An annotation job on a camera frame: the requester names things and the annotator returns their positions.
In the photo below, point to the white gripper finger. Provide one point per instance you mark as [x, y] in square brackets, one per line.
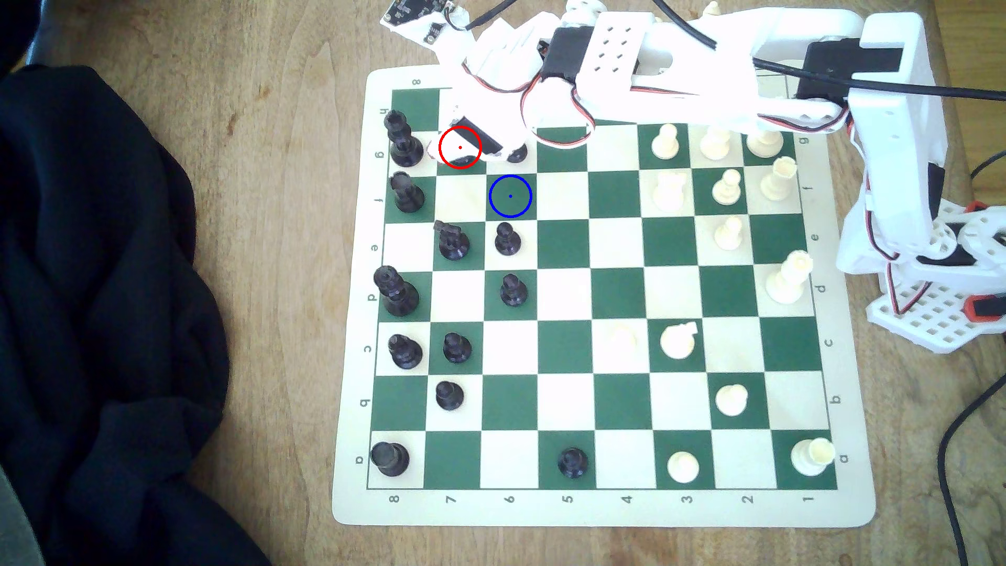
[456, 145]

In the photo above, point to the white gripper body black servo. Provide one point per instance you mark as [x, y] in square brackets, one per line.
[484, 140]

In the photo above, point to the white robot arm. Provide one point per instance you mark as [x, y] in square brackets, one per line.
[786, 39]

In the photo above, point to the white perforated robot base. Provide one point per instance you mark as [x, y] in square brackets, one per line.
[927, 322]

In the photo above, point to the black king chess piece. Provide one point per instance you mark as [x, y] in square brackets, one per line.
[404, 145]

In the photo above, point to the black pawn chess piece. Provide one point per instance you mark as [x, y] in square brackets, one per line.
[513, 291]
[449, 395]
[573, 463]
[517, 154]
[457, 348]
[508, 240]

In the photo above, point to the black bishop chess piece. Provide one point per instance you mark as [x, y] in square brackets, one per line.
[407, 196]

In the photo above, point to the black queen chess piece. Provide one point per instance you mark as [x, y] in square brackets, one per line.
[397, 295]

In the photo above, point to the white pawn chess piece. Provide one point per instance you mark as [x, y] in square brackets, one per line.
[665, 143]
[728, 189]
[669, 193]
[621, 340]
[682, 468]
[729, 233]
[715, 145]
[731, 400]

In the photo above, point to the white bishop chess piece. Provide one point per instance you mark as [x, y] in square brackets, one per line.
[778, 179]
[711, 9]

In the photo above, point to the white knight chess piece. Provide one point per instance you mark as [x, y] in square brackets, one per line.
[764, 145]
[678, 340]

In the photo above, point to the green white chess board mat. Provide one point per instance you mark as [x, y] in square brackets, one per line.
[566, 409]

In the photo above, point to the black rook chess piece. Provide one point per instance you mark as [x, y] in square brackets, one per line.
[389, 458]

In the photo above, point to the dark furniture piece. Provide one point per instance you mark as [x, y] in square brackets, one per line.
[17, 27]

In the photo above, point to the white rook chess piece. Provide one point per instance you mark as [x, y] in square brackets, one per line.
[812, 457]

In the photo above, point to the black cloth jacket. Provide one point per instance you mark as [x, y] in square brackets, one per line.
[102, 314]

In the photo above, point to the grey fabric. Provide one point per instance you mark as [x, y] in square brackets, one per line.
[14, 527]

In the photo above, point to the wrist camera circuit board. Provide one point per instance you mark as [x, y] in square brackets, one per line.
[413, 12]

